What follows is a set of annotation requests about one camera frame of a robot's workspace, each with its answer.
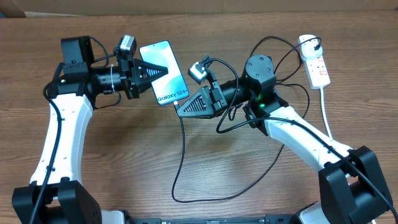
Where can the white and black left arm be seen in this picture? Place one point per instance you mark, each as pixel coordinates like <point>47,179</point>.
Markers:
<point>55,193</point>

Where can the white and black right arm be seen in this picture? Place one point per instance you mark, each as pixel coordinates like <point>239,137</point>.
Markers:
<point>352,186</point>

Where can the Samsung Galaxy smartphone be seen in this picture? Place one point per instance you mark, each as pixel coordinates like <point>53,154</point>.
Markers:
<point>171,86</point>

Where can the white wall charger plug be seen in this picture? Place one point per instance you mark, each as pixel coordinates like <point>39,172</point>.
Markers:
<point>310,47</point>

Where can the white power strip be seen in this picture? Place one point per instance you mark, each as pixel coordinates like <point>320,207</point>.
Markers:
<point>317,73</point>

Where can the brown cardboard backdrop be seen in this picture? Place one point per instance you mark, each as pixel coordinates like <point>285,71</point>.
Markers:
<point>20,8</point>

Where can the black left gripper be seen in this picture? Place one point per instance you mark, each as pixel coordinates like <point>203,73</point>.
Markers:
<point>141,66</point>

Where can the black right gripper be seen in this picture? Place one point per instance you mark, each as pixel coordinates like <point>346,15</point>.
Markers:
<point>212,99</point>

